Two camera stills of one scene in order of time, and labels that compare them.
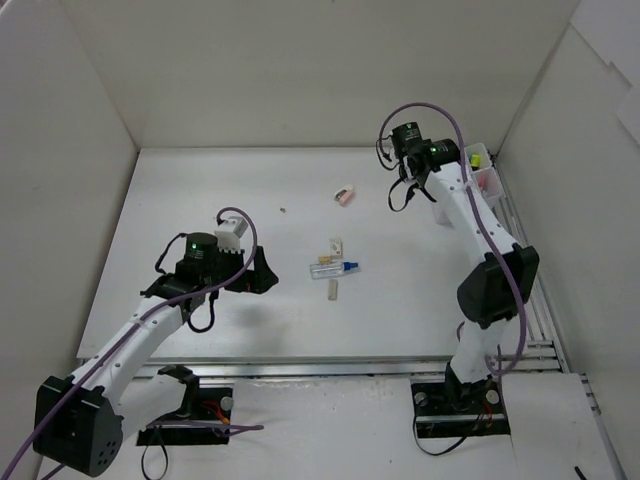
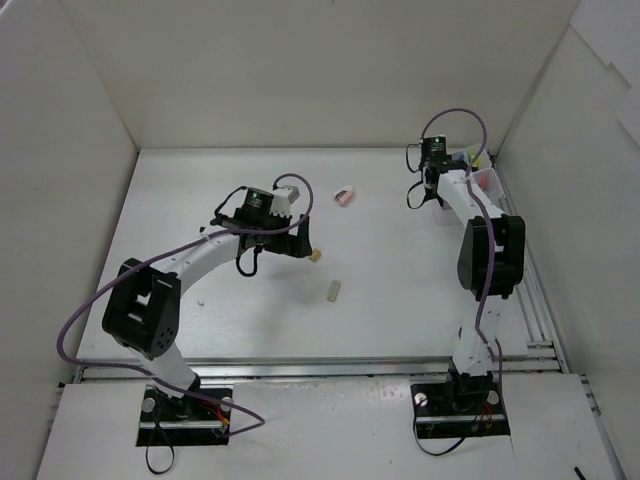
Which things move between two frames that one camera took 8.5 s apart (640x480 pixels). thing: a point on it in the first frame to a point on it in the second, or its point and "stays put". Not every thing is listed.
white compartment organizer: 482,174 stays put
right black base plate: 451,409 stays put
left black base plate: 214,404 stays put
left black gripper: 248,272 to 302,237
